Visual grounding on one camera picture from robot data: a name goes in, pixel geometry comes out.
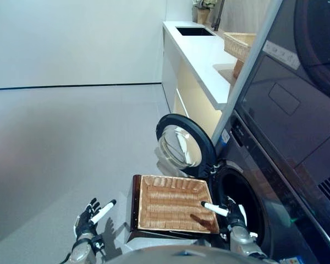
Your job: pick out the rectangular wicker laundry basket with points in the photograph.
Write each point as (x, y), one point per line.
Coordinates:
(170, 206)

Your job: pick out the glossy dark brown stool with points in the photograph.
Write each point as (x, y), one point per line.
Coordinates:
(134, 203)

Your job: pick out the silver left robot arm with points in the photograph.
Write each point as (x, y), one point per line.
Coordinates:
(82, 250)

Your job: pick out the wicker storage basket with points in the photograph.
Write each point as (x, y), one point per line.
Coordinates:
(236, 44)
(237, 68)

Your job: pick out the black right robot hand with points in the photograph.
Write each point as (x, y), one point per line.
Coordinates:
(235, 214)

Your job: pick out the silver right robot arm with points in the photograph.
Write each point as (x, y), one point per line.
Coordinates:
(240, 236)

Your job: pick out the round glass washer door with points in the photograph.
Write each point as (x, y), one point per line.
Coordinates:
(178, 145)

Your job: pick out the blue energy label sticker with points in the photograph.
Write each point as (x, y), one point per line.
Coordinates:
(225, 136)

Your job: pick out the white counter cabinet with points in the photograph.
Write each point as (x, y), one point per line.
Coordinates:
(198, 55)

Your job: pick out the colourful label sticker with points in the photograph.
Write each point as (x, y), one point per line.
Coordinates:
(292, 260)

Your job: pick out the potted flower plant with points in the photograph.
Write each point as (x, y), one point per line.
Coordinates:
(202, 16)

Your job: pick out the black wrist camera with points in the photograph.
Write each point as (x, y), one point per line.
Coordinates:
(98, 242)
(224, 234)

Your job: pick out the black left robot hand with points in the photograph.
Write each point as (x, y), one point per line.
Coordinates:
(83, 222)

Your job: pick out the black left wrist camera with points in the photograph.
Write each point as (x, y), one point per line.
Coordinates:
(98, 242)

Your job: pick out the grey robot torso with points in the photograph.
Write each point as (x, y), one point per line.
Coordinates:
(181, 257)

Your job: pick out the dark arched faucet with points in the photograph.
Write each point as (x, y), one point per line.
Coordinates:
(217, 22)

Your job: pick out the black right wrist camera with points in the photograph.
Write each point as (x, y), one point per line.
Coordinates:
(224, 234)

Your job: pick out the black rectangular sink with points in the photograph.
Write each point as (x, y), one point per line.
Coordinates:
(195, 31)

